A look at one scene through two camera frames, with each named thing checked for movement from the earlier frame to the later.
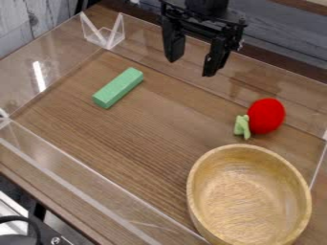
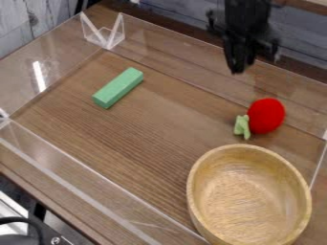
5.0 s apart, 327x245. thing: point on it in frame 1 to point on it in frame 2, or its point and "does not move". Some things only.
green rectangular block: x=118 y=88 does not move
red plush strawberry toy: x=264 y=118 does not move
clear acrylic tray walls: x=104 y=121 does not move
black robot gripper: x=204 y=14 to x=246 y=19
